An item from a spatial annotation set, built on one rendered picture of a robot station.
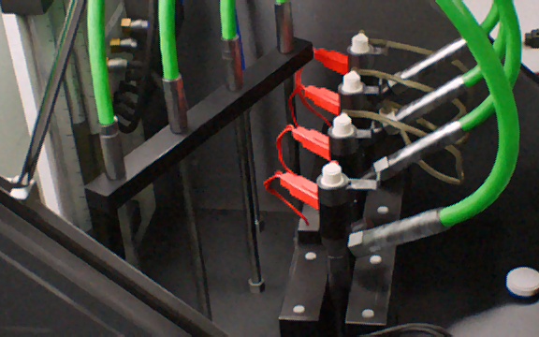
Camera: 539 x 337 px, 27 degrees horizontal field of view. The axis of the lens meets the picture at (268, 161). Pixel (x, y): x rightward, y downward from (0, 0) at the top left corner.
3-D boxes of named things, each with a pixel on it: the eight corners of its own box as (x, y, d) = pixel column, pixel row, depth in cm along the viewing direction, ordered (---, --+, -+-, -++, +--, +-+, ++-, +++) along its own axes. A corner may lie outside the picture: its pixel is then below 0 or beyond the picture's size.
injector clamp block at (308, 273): (389, 438, 111) (386, 322, 102) (288, 431, 113) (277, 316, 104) (412, 226, 138) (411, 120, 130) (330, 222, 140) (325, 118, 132)
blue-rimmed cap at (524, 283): (543, 300, 126) (544, 290, 125) (506, 299, 126) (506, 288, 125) (542, 277, 129) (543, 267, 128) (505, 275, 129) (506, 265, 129)
